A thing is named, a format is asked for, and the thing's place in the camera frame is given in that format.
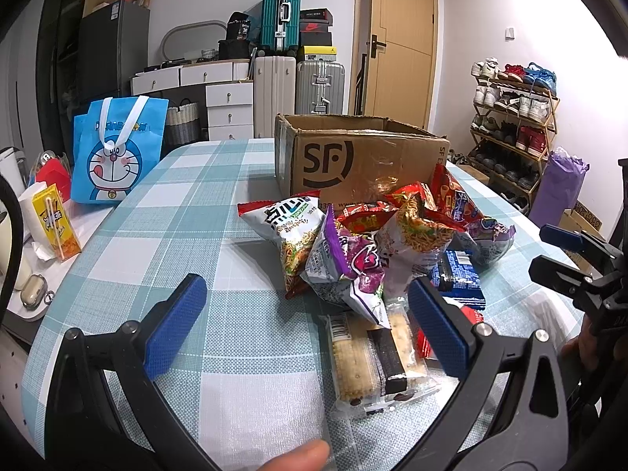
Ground earbuds case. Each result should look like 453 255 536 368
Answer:
20 274 48 310

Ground yellow drink carton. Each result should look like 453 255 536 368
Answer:
32 184 81 261

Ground person's right hand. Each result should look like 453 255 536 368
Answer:
560 316 598 371

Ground blue Oreo cookie pack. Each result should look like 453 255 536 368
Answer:
430 250 486 312

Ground purple snack bag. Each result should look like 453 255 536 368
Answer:
300 205 391 329

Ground teal hard suitcase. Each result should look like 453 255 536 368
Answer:
260 0 301 53

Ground beige hard suitcase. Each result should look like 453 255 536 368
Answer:
253 57 297 138

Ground black refrigerator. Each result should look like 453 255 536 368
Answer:
78 0 150 103

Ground oval mirror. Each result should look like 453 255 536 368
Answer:
159 20 227 61

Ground red wafer pack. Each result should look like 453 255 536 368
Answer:
334 182 438 234

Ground white kettle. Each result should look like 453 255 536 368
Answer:
0 146 26 197

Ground brown SF cardboard box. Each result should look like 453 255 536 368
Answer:
275 114 450 208

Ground white noodle snack bag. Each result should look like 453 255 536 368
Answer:
237 189 323 299

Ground woven laundry basket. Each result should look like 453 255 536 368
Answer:
164 99 201 148

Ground small cardboard box on floor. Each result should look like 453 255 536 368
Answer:
559 201 604 239

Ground red Oreo snack bag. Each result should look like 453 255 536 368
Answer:
430 164 516 267

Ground blue Doraemon tote bag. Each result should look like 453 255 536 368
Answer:
70 96 169 205

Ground checkered teal tablecloth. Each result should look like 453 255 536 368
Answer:
20 137 590 471

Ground shoe rack with shoes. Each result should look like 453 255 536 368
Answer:
466 57 560 215

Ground clear biscuit pack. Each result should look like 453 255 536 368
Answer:
323 303 438 419

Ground white drawer desk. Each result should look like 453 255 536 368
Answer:
130 60 253 141

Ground wooden door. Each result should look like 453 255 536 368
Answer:
348 0 440 130

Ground orange noodle snack bag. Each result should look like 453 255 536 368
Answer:
375 188 464 303

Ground red packet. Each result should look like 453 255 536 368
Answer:
35 157 71 202

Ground silver hard suitcase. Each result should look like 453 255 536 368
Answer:
295 61 345 115

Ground stacked shoe boxes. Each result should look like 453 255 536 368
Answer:
297 7 338 63

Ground person's left hand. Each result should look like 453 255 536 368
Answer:
259 439 330 471

